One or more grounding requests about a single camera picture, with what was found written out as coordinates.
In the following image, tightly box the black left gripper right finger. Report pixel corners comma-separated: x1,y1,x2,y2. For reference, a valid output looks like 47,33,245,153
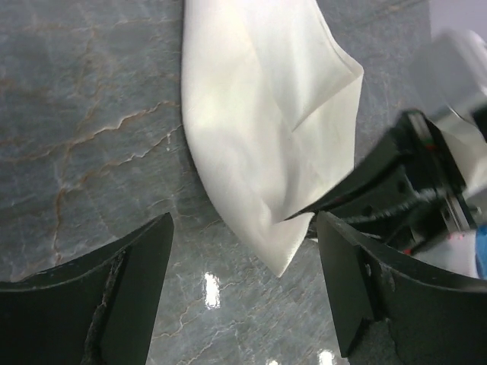
317,212,486,364

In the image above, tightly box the white cloth napkin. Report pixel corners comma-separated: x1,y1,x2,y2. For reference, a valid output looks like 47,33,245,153
181,1,364,276

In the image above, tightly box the blue cloth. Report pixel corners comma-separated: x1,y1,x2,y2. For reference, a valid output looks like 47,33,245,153
475,225,487,280

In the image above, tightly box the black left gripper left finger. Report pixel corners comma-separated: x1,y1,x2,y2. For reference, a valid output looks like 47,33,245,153
1,214,174,364

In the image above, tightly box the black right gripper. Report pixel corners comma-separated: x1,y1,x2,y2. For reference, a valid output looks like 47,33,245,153
286,110,478,255

